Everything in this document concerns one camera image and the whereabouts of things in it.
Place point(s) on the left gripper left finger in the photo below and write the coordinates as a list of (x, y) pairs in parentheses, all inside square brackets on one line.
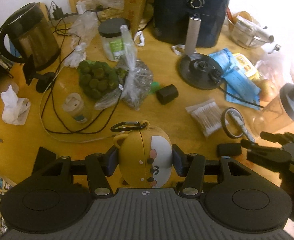
[(97, 167)]

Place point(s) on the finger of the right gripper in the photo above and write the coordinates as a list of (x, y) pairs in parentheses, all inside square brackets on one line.
[(282, 139), (274, 159)]

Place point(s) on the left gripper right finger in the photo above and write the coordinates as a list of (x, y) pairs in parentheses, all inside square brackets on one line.
[(192, 167)]

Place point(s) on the yellow bear shaped pouch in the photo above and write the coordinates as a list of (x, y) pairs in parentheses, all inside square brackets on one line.
[(144, 154)]

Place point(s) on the shaker bottle with grey lid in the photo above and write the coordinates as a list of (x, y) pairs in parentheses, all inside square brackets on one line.
[(277, 114)]

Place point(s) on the small black rectangular block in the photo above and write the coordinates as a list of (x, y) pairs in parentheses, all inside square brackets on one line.
[(229, 149)]

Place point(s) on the potato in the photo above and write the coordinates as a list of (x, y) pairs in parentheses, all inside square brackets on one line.
[(268, 90)]

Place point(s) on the black smartphone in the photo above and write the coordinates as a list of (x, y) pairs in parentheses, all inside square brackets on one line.
[(44, 157)]

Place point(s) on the marble pattern flat stick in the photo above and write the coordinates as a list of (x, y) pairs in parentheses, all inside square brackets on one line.
[(242, 126)]

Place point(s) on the bag of cotton swabs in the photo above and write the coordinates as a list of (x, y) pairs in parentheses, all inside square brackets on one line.
[(207, 115)]

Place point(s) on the small clear cup with lid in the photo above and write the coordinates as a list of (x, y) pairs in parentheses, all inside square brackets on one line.
[(76, 108)]

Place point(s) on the clear plastic bag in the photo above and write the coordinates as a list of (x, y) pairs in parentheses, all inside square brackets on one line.
[(277, 67)]

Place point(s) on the black short cylinder tube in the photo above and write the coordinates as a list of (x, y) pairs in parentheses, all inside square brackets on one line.
[(167, 94)]

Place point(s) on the yellow snack packet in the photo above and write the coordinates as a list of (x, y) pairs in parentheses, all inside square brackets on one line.
[(247, 67)]

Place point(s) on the bag of green balls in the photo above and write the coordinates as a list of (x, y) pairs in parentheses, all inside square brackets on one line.
[(97, 78)]

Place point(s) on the clear bag of dark seeds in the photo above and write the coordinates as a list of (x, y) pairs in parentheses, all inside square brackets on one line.
[(135, 86)]

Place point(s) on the crumpled white tissue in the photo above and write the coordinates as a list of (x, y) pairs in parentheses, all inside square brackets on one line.
[(16, 109)]

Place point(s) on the black phone stand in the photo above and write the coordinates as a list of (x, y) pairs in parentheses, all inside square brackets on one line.
[(43, 80)]

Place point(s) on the glass bowl with packets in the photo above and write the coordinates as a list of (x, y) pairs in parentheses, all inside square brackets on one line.
[(246, 32)]

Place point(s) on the green label jar black lid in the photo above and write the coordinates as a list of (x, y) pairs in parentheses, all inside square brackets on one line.
[(111, 37)]

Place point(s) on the steel electric kettle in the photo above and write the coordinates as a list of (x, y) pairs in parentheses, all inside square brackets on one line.
[(30, 33)]

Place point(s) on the black charger plug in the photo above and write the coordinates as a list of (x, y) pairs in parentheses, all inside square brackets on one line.
[(57, 11)]

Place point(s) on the brown cardboard box upright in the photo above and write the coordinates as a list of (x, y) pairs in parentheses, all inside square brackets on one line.
[(133, 11)]

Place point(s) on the black air fryer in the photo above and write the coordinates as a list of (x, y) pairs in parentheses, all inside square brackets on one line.
[(172, 17)]

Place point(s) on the black kettle base plate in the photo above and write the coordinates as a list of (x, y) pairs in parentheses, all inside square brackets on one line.
[(200, 71)]

